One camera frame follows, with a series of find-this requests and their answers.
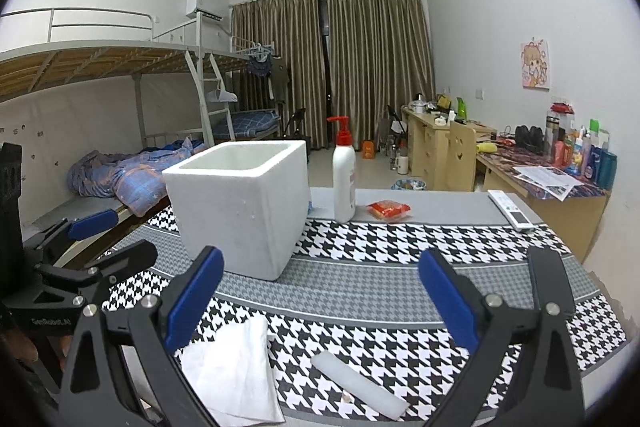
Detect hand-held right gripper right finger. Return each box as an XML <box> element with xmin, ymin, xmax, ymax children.
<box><xmin>417</xmin><ymin>246</ymin><xmax>587</xmax><ymax>427</ymax></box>

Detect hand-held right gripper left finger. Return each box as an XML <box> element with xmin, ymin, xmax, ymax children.
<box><xmin>57</xmin><ymin>246</ymin><xmax>227</xmax><ymax>427</ymax></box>

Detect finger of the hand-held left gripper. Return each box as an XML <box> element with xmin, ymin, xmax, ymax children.
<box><xmin>22</xmin><ymin>208</ymin><xmax>121</xmax><ymax>269</ymax></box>
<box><xmin>34</xmin><ymin>240</ymin><xmax>159</xmax><ymax>309</ymax></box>

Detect white tissue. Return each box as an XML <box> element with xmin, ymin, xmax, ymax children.
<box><xmin>178</xmin><ymin>315</ymin><xmax>286</xmax><ymax>426</ymax></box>

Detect white foam box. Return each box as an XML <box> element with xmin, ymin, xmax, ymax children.
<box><xmin>162</xmin><ymin>139</ymin><xmax>312</xmax><ymax>282</ymax></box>

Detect white foam strip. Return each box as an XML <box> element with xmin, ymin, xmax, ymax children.
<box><xmin>310</xmin><ymin>349</ymin><xmax>409</xmax><ymax>422</ymax></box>

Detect person's left hand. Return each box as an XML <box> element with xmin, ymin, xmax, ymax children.
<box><xmin>0</xmin><ymin>324</ymin><xmax>73</xmax><ymax>360</ymax></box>

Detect houndstooth tablecloth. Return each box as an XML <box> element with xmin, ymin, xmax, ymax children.
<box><xmin>100</xmin><ymin>187</ymin><xmax>629</xmax><ymax>427</ymax></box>

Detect blue plaid quilt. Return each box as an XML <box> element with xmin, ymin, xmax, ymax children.
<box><xmin>67</xmin><ymin>138</ymin><xmax>209</xmax><ymax>216</ymax></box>

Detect red snack packet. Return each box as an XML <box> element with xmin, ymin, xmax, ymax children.
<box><xmin>365</xmin><ymin>200</ymin><xmax>412</xmax><ymax>221</ymax></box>

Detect white remote control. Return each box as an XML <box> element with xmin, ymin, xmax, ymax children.
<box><xmin>487</xmin><ymin>189</ymin><xmax>536</xmax><ymax>233</ymax></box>

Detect blue waste basket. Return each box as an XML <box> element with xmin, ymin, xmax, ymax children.
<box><xmin>391</xmin><ymin>177</ymin><xmax>429</xmax><ymax>192</ymax></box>

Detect wooden desk with patterned cloth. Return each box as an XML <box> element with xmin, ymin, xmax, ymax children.
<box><xmin>475</xmin><ymin>142</ymin><xmax>609</xmax><ymax>266</ymax></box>

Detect wooden chair with smiley face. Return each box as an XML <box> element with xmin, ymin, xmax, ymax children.
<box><xmin>447</xmin><ymin>120</ymin><xmax>477</xmax><ymax>193</ymax></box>

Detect white lotion bottle red pump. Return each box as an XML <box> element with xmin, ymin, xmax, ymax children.
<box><xmin>326</xmin><ymin>116</ymin><xmax>357</xmax><ymax>224</ymax></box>

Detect wooden desk with drawers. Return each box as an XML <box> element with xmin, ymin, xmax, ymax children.
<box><xmin>402</xmin><ymin>107</ymin><xmax>499</xmax><ymax>192</ymax></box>

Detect printed paper sheets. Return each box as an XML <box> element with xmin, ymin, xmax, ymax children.
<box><xmin>512</xmin><ymin>164</ymin><xmax>584</xmax><ymax>200</ymax></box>

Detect grey metal bunk bed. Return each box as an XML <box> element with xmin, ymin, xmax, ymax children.
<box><xmin>0</xmin><ymin>7</ymin><xmax>237</xmax><ymax>268</ymax></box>

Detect black headphones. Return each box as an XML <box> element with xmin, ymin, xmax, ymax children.
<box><xmin>514</xmin><ymin>125</ymin><xmax>547</xmax><ymax>153</ymax></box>

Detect white hanging bag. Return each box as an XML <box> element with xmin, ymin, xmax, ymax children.
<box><xmin>205</xmin><ymin>82</ymin><xmax>239</xmax><ymax>104</ymax></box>

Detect bunk bed with blue mattress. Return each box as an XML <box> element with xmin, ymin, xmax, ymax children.
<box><xmin>200</xmin><ymin>32</ymin><xmax>282</xmax><ymax>144</ymax></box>

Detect group of toiletry bottles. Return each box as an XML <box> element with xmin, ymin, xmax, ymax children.
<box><xmin>544</xmin><ymin>99</ymin><xmax>619</xmax><ymax>190</ymax></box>

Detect hanging dark clothes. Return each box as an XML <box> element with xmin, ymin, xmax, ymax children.
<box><xmin>248</xmin><ymin>53</ymin><xmax>291</xmax><ymax>101</ymax></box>

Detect brown curtain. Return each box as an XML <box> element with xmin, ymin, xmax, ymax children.
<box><xmin>326</xmin><ymin>0</ymin><xmax>435</xmax><ymax>154</ymax></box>
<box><xmin>230</xmin><ymin>0</ymin><xmax>321</xmax><ymax>151</ymax></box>

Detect white air conditioner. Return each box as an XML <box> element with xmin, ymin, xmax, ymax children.
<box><xmin>185</xmin><ymin>0</ymin><xmax>225</xmax><ymax>20</ymax></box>

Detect cartoon wall poster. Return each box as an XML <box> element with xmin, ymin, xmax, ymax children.
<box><xmin>520</xmin><ymin>39</ymin><xmax>551</xmax><ymax>89</ymax></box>

